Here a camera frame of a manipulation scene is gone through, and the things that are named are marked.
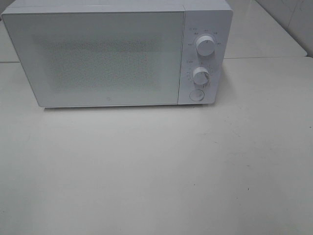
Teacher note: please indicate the round door release button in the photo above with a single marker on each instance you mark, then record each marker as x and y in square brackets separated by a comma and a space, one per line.
[197, 95]

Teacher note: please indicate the white microwave knob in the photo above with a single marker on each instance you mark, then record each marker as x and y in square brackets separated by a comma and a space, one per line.
[205, 45]
[200, 76]

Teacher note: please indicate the white microwave oven body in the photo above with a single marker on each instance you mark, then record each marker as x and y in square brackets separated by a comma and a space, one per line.
[201, 17]

